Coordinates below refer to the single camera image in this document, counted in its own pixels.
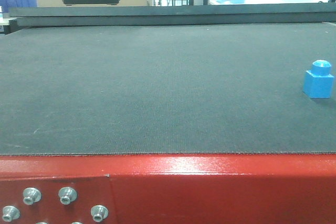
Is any blue plastic toy block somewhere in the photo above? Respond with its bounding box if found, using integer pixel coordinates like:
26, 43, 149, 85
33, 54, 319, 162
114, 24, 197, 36
303, 60, 335, 99

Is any dark grey conveyor belt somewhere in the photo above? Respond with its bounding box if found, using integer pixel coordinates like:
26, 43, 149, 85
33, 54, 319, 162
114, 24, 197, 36
1, 23, 335, 155

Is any white background table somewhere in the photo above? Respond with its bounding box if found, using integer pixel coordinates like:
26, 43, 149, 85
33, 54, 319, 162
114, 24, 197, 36
209, 0, 328, 5

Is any silver bolt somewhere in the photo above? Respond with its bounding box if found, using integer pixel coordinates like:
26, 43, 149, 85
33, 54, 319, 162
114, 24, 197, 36
90, 205, 109, 223
58, 187, 77, 205
2, 206, 20, 222
23, 187, 42, 206

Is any red conveyor frame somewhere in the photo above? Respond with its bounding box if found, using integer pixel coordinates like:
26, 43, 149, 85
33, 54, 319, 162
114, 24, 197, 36
1, 154, 335, 223

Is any dark grey conveyor rail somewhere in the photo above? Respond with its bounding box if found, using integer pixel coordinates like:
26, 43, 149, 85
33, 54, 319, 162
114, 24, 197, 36
8, 3, 335, 27

